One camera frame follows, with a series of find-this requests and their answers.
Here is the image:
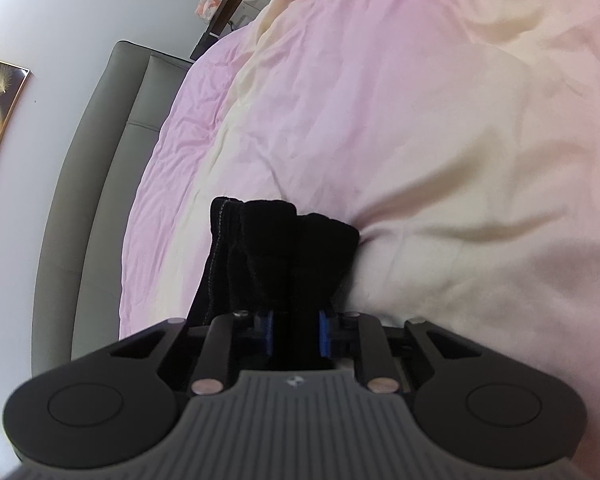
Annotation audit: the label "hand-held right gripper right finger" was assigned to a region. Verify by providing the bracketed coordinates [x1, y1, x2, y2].
[318, 310, 477, 394]

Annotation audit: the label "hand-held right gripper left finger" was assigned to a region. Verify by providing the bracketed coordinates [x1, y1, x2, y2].
[110, 310, 277, 395]

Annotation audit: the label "black pants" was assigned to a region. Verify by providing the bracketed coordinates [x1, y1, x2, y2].
[185, 196, 361, 361]

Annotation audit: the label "pink floral blanket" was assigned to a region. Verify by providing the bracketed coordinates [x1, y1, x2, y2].
[117, 0, 600, 376]

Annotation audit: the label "grey padded headboard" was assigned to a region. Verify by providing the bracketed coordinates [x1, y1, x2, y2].
[30, 40, 196, 376]

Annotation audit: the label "orange and white packet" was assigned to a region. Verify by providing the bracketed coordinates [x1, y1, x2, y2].
[197, 0, 226, 22]

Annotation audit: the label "wooden nightstand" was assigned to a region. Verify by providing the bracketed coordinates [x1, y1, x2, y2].
[190, 0, 301, 61]

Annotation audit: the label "framed feather picture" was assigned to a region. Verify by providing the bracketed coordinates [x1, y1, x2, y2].
[0, 55, 32, 206]

